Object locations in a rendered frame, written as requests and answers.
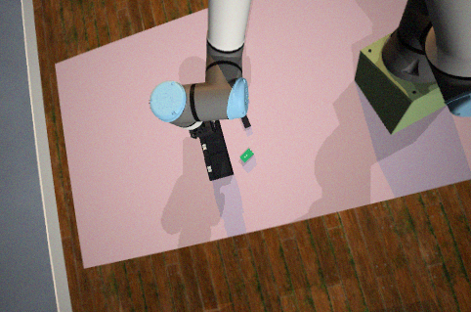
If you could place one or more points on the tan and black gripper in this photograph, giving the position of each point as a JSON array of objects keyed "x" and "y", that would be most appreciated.
[{"x": 205, "y": 129}]

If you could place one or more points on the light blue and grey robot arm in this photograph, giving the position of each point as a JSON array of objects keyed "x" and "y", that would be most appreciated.
[{"x": 224, "y": 94}]

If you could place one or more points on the black rack of bins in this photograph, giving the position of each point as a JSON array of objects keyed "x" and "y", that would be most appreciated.
[{"x": 216, "y": 155}]

